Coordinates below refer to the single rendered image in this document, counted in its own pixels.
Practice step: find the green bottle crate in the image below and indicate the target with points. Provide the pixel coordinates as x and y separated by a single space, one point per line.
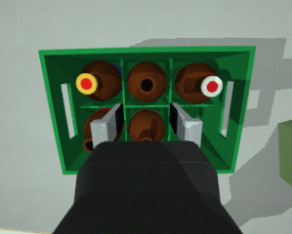
64 67

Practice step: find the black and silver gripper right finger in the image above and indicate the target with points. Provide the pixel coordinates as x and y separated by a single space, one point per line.
183 125

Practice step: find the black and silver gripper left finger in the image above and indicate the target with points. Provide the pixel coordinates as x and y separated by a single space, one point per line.
109 126

